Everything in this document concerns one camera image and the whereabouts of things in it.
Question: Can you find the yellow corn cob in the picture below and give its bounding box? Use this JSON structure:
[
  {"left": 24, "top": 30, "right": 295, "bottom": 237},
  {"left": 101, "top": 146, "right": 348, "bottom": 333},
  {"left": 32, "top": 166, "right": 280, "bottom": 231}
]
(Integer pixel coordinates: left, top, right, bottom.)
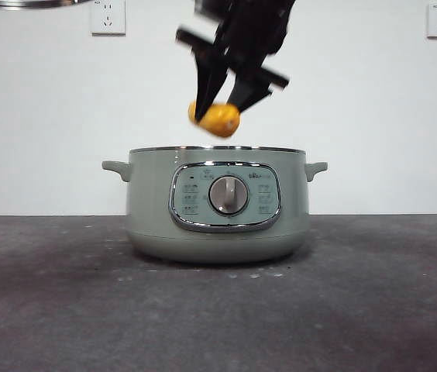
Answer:
[{"left": 187, "top": 101, "right": 241, "bottom": 140}]

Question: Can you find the glass lid with green knob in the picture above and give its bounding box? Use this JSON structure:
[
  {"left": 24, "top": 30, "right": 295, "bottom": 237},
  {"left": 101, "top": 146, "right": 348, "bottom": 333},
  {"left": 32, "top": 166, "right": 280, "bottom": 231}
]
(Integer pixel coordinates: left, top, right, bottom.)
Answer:
[{"left": 0, "top": 0, "right": 92, "bottom": 9}]

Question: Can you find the green electric cooking pot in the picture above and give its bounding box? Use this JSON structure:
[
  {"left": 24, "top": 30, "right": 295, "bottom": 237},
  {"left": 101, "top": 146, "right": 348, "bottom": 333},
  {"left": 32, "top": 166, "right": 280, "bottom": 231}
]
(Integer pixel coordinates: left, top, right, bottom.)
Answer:
[{"left": 101, "top": 146, "right": 329, "bottom": 264}]

